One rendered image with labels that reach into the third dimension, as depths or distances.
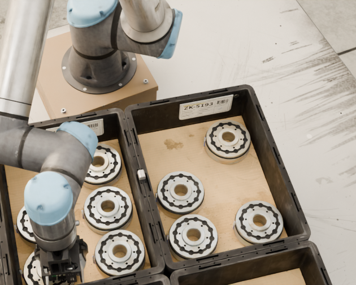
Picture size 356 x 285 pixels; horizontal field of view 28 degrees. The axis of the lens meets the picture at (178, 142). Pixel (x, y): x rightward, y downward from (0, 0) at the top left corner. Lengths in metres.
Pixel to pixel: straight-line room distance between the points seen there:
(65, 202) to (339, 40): 2.08
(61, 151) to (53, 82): 0.60
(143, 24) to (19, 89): 0.38
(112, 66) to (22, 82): 0.52
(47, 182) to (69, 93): 0.64
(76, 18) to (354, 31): 1.71
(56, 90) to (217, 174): 0.46
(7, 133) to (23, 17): 0.20
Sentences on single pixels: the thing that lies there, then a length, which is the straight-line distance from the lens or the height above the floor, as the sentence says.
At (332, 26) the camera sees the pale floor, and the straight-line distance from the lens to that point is 3.10.
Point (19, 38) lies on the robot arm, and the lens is 1.24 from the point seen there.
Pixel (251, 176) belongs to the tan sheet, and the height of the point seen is 0.83.
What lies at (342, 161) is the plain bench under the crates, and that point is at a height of 0.70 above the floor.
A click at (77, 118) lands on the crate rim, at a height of 0.93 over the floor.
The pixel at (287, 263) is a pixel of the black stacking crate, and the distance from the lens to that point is 1.48.
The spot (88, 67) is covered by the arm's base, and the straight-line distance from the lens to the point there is 1.73.
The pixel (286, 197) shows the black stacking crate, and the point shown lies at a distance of 1.50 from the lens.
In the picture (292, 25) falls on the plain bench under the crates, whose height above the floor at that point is 0.70.
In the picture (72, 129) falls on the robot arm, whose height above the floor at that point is 1.19.
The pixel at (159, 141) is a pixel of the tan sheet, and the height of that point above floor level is 0.83.
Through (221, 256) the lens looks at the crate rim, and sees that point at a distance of 1.39.
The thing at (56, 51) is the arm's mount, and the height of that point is 0.79.
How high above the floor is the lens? 2.19
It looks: 57 degrees down
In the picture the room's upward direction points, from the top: 5 degrees clockwise
